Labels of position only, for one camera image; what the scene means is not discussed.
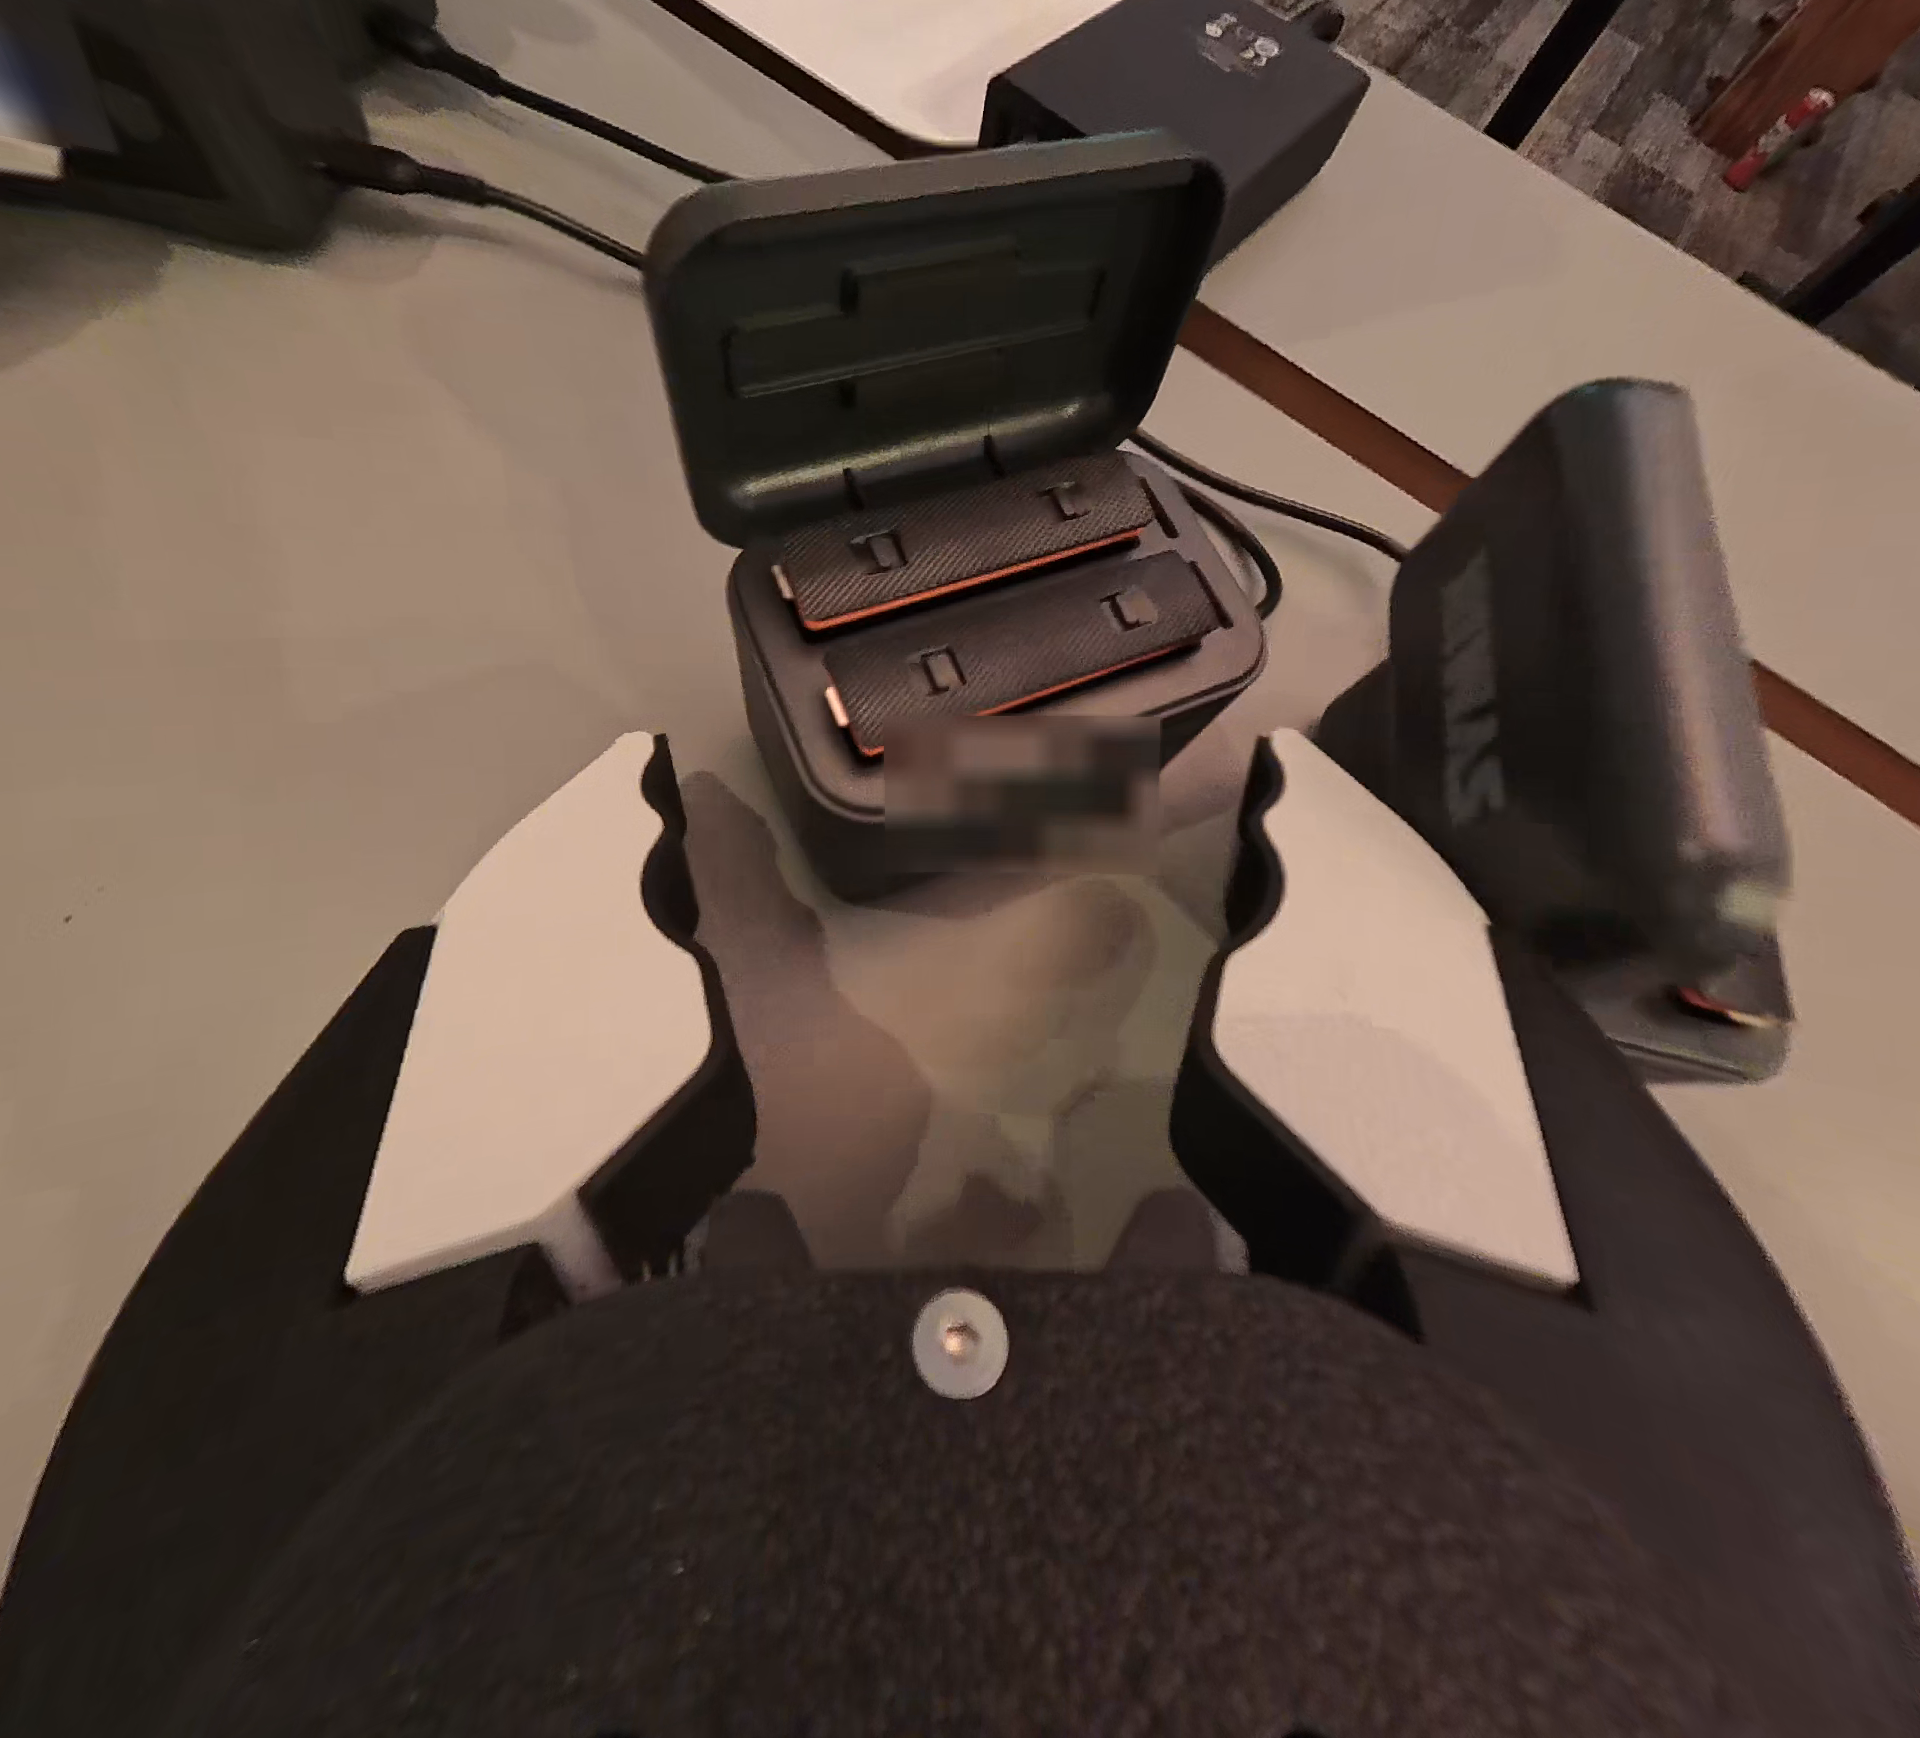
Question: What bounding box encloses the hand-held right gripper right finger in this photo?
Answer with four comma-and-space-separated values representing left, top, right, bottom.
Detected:
1171, 727, 1585, 1296

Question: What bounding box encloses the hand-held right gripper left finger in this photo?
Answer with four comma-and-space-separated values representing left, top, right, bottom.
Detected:
346, 733, 745, 1296

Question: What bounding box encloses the black battery orange stripe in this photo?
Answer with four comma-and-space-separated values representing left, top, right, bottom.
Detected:
775, 473, 1156, 647
818, 569, 1233, 758
1683, 973, 1792, 1046

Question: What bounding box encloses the black battery charger case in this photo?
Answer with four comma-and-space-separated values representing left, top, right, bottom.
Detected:
646, 136, 1277, 904
1323, 381, 1795, 1080
0, 0, 437, 254

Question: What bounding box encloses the black charging hub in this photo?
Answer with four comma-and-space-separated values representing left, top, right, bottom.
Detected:
980, 0, 1373, 225

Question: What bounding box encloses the black charging cable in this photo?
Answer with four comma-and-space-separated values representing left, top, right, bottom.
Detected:
1135, 435, 1407, 614
375, 13, 738, 185
324, 148, 652, 276

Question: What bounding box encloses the brown wooden post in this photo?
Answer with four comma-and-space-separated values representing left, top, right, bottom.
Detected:
1696, 0, 1920, 157

